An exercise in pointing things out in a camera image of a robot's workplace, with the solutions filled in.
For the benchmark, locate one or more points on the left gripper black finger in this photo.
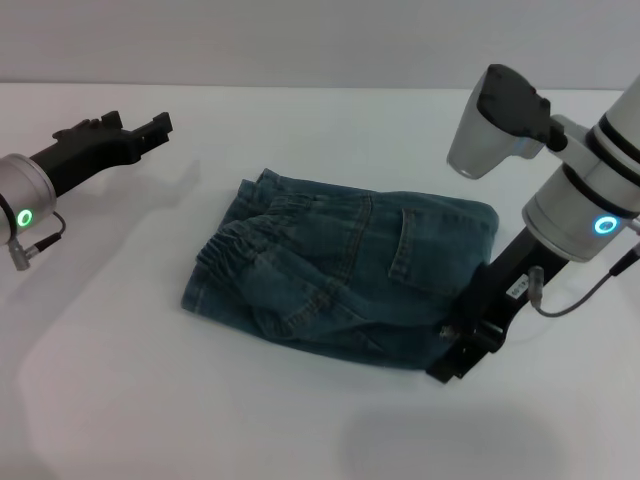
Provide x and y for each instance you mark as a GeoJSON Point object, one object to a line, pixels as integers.
{"type": "Point", "coordinates": [155, 131]}
{"type": "Point", "coordinates": [112, 120]}

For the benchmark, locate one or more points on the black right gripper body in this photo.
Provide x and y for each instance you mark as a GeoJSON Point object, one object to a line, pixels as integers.
{"type": "Point", "coordinates": [520, 280]}

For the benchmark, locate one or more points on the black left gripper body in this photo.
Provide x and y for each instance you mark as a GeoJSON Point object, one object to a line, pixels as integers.
{"type": "Point", "coordinates": [85, 155]}

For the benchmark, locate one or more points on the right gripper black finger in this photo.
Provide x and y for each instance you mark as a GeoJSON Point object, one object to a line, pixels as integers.
{"type": "Point", "coordinates": [457, 365]}
{"type": "Point", "coordinates": [472, 310]}

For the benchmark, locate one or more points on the blue denim shorts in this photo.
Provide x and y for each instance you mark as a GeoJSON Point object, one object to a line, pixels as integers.
{"type": "Point", "coordinates": [340, 280]}

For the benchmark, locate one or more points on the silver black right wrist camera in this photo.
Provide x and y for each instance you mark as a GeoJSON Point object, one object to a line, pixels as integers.
{"type": "Point", "coordinates": [500, 120]}

